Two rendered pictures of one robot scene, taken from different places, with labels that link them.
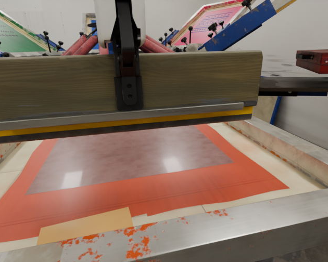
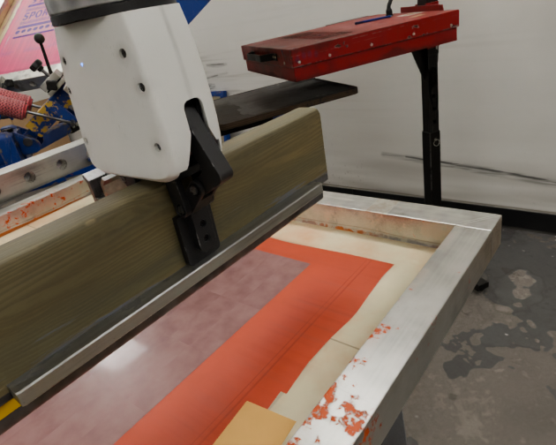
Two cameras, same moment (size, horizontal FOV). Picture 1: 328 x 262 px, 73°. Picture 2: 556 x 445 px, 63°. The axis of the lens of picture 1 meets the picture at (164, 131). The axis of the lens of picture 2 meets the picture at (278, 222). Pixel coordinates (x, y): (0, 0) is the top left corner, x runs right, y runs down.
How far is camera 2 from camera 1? 0.19 m
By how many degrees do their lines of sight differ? 32
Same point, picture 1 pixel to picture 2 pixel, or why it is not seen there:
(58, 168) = (37, 433)
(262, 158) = (335, 242)
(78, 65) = (117, 222)
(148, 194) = (252, 369)
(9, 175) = not seen: outside the picture
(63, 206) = not seen: outside the picture
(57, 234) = not seen: outside the picture
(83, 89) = (132, 258)
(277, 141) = (342, 211)
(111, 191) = (193, 399)
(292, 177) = (385, 249)
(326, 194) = (443, 252)
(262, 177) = (357, 267)
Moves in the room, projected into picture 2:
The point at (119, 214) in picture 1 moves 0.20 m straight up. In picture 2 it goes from (247, 417) to (176, 185)
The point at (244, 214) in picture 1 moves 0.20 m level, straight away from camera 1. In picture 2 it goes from (403, 316) to (318, 222)
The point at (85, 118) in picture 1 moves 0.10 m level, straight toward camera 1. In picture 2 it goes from (156, 302) to (286, 335)
